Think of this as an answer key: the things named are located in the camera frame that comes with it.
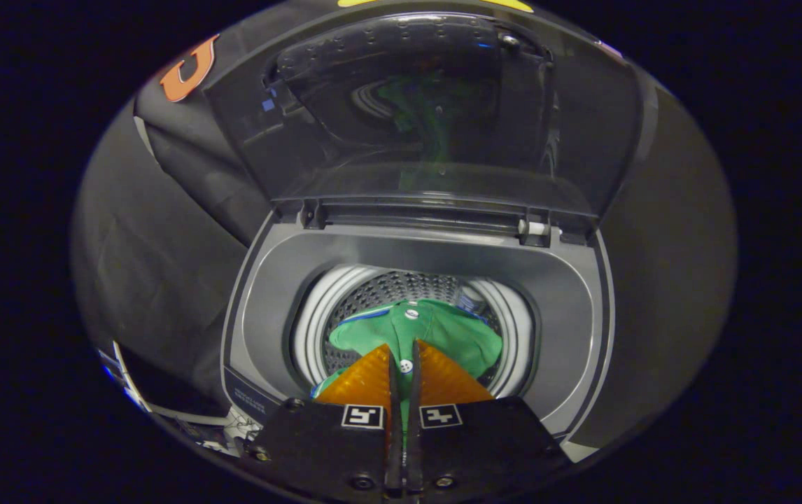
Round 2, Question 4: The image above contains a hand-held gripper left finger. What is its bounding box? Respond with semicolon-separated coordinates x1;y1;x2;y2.
246;343;403;499

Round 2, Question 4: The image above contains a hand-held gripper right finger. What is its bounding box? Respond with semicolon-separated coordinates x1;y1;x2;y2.
408;339;573;499

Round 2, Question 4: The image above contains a green polo shirt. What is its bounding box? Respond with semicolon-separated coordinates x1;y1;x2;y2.
311;299;503;449

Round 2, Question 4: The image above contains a dark washing machine lid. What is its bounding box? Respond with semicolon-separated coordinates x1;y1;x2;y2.
203;10;643;242

